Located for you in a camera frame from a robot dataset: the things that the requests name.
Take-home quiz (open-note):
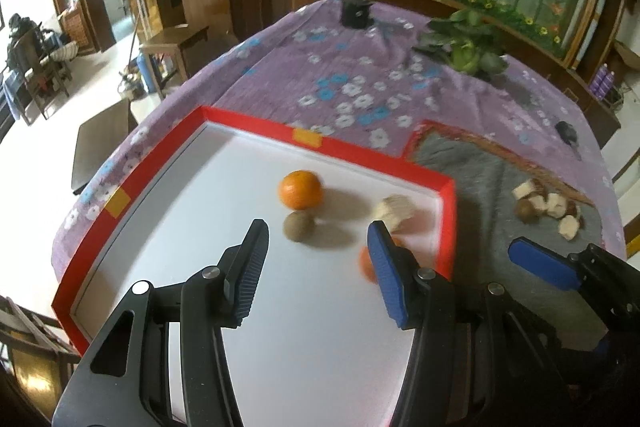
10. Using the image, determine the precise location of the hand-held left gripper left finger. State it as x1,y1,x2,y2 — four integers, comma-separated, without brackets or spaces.
50,218,271,427

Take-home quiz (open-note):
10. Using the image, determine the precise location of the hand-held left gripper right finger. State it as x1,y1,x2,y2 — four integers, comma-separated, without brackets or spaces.
366,221,571,427

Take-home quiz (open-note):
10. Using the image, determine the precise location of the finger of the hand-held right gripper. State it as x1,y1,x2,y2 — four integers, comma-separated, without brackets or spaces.
507,237,583,293

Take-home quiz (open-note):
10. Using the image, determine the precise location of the orange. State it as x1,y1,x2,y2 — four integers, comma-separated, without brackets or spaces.
357,237,406,284
278,170,323,210

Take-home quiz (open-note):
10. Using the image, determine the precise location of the red and white tray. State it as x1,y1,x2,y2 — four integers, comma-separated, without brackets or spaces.
51,105,458,427

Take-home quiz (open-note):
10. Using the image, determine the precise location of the brown kiwi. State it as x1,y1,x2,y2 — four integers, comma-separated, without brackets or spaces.
283,210,317,243

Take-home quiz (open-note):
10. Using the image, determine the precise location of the grey mat with red border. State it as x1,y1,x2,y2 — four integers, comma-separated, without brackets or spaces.
405,119,626,358

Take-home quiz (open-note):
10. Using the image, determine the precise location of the black car key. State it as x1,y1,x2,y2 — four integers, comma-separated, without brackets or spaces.
555,121,583,160

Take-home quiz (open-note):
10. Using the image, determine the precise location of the dark low table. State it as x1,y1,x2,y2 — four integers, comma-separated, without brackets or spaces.
71,99,138,196

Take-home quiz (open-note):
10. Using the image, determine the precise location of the purple floral tablecloth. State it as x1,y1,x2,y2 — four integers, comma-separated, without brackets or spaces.
51,0,628,288

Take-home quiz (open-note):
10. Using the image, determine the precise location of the green cabbage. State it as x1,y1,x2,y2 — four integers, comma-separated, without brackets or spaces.
412,8,508,80

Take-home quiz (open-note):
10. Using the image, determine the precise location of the metal kettle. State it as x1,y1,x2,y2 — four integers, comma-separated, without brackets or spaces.
118,69,146,98

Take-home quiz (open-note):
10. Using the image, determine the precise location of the blue bottle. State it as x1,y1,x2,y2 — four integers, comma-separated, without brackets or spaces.
140,54,157,94

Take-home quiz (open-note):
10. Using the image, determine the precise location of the wooden chair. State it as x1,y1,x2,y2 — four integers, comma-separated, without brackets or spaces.
7,27,71,122
0,294,81,408

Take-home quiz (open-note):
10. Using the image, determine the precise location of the wooden stool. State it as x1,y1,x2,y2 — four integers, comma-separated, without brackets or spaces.
139,25,210,100

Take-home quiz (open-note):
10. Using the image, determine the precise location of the small black box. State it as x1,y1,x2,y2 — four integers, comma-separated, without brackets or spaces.
340,0,373,28

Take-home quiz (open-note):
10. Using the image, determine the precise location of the wooden cabinet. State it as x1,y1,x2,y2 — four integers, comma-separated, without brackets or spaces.
120,0,623,148

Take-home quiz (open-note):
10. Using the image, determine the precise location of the wicker basket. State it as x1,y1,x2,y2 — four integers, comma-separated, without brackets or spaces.
59,9,83,45

